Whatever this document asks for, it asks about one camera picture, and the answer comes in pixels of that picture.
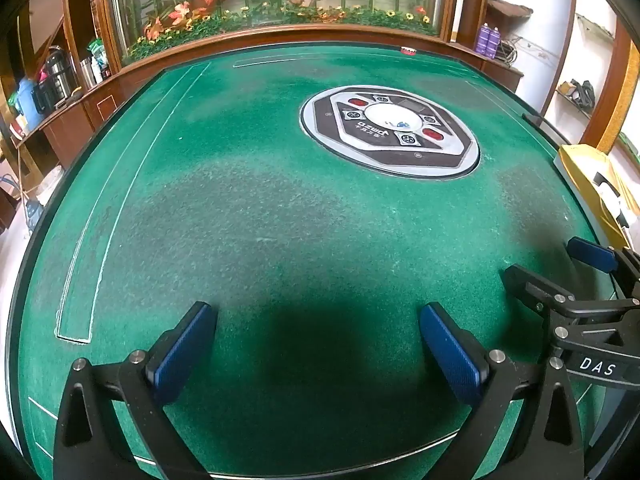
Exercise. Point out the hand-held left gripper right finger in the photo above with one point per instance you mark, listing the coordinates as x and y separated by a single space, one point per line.
450 350

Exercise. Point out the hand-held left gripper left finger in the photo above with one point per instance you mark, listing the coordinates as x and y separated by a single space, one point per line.
182 355

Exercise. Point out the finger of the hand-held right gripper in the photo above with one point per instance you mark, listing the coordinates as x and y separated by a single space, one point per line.
525 287
592 254

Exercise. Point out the yellow-taped white foam box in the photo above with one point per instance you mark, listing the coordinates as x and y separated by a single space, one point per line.
580 170

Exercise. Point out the dark shoes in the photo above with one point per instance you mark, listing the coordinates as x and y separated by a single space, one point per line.
583 92

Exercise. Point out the small cardboard piece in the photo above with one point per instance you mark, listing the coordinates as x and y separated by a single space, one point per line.
565 88

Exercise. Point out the round table control panel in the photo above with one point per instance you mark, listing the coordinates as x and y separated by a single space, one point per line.
390 130

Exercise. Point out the blue plastic container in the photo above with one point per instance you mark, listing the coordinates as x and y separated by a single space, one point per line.
30 102

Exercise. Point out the steel cup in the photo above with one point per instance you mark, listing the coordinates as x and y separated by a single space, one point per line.
87 72

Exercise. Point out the black thermos kettle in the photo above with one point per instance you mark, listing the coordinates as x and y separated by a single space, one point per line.
57 77

